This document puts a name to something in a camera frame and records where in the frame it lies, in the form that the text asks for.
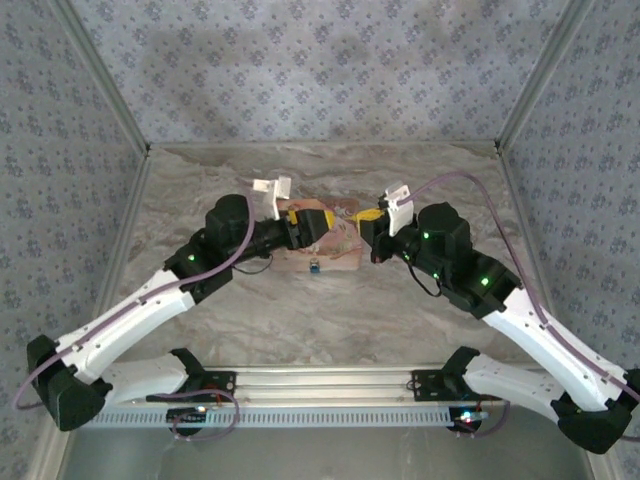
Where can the small blue padlock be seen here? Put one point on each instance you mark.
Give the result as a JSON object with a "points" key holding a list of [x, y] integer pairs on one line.
{"points": [[314, 268]]}

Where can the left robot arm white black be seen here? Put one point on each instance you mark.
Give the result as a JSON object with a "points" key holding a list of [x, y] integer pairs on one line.
{"points": [[125, 320]]}

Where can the small controller board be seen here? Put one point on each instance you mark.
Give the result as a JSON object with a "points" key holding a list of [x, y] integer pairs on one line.
{"points": [[467, 417], [187, 416]]}

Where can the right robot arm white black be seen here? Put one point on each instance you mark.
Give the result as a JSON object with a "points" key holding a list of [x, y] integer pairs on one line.
{"points": [[540, 325]]}

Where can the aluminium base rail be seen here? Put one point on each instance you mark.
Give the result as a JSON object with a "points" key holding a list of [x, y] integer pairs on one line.
{"points": [[320, 382]]}

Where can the aluminium frame post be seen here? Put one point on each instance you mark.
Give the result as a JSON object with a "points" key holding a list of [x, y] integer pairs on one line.
{"points": [[100, 75], [545, 75]]}

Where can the aluminium table side rail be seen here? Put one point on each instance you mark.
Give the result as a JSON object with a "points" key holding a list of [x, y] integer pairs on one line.
{"points": [[130, 225], [520, 215]]}

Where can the grey metal sheet panel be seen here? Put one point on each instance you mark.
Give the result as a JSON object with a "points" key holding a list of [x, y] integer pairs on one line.
{"points": [[320, 455]]}

